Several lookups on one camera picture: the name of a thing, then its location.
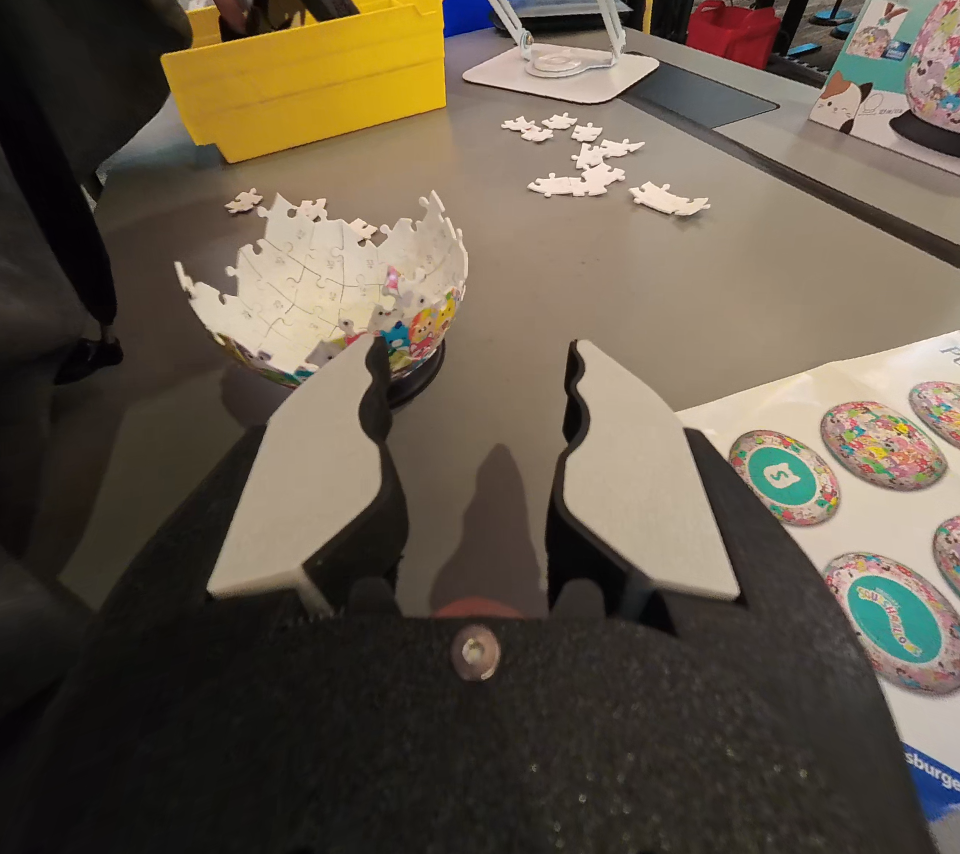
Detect white folding stand legs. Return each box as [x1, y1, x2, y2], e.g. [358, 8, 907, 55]
[474, 0, 635, 58]

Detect red bag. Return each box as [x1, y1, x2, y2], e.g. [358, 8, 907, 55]
[684, 0, 785, 73]

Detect partly built white puzzle ball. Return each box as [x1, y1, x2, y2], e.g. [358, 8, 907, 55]
[174, 188, 471, 390]

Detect puzzle pieces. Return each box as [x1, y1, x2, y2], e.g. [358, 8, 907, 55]
[500, 111, 712, 219]

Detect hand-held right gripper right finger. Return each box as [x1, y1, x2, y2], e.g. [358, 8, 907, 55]
[543, 338, 742, 620]

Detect black ball stand ring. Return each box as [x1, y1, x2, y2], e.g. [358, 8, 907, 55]
[384, 338, 449, 410]

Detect yellow box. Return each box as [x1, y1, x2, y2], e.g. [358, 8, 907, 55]
[159, 0, 450, 165]

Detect printed instruction leaflet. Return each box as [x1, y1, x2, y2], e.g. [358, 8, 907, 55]
[673, 331, 960, 854]

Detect colourful puzzle box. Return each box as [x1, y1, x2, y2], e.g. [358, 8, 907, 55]
[807, 0, 960, 159]

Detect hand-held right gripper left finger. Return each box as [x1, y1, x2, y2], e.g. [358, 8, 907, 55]
[206, 335, 411, 619]

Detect dark grey table flap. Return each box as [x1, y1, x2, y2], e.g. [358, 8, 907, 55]
[621, 62, 783, 133]

